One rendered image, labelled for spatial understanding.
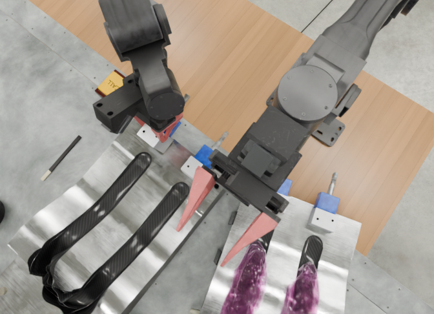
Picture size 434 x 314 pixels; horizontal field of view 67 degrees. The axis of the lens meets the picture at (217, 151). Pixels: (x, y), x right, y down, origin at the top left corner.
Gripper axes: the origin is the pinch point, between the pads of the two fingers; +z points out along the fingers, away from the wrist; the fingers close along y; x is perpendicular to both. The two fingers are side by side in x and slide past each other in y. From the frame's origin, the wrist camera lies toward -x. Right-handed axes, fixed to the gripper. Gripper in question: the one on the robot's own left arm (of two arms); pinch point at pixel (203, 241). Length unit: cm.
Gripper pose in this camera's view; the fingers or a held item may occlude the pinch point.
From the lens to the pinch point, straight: 38.8
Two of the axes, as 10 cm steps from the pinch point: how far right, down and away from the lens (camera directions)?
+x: 0.4, 2.4, 9.7
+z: -6.0, 7.8, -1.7
